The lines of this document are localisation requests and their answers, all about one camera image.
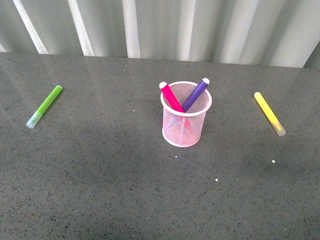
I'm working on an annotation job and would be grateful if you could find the pink pen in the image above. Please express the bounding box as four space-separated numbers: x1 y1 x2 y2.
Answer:
159 81 184 113

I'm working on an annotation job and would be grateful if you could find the purple pen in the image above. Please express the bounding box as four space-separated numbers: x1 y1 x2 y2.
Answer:
182 77 210 113

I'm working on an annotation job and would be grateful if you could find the pink mesh pen cup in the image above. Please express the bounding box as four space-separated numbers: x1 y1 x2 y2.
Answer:
160 81 212 148

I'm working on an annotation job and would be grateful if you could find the yellow pen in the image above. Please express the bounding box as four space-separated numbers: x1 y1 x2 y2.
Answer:
253 92 286 137

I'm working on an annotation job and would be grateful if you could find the green pen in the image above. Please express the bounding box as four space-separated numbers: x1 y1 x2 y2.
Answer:
25 85 63 129

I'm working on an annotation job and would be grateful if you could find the white pleated curtain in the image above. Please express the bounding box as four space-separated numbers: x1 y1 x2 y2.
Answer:
0 0 320 68

